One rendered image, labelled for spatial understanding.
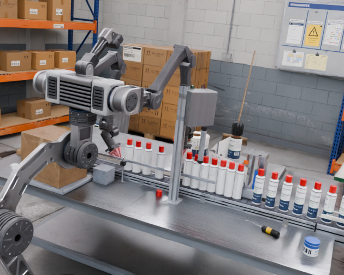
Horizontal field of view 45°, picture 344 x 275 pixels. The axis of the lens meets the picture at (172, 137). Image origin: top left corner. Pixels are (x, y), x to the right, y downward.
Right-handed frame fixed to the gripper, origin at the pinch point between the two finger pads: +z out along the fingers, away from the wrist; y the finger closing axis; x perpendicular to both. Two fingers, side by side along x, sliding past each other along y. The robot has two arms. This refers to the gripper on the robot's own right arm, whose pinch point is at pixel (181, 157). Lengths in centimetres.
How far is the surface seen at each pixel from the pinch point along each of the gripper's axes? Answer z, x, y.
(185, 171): 3.9, 8.9, -7.5
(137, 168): 10.1, 8.8, 24.8
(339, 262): 101, -122, -104
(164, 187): 16.5, 11.6, 4.2
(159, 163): 3.6, 8.8, 9.8
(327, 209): 6, 8, -87
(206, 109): -36.2, 16.2, -17.9
